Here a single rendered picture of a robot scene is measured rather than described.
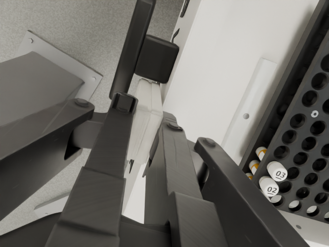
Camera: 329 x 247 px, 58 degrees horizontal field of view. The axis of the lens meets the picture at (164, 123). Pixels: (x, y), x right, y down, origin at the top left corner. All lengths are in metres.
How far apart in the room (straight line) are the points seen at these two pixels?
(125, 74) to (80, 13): 0.94
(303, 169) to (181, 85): 0.13
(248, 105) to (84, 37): 0.91
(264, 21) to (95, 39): 0.89
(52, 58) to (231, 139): 0.94
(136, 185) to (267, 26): 0.18
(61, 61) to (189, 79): 0.99
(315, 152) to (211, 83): 0.11
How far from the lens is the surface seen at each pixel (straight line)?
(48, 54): 1.17
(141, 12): 0.20
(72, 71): 1.15
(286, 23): 0.30
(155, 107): 0.16
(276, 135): 0.25
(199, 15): 0.19
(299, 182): 0.28
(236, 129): 0.29
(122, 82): 0.21
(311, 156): 0.27
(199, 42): 0.19
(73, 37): 1.15
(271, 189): 0.26
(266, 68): 0.29
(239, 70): 0.29
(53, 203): 1.39
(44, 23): 1.17
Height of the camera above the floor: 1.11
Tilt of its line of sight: 69 degrees down
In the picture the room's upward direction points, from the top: 173 degrees clockwise
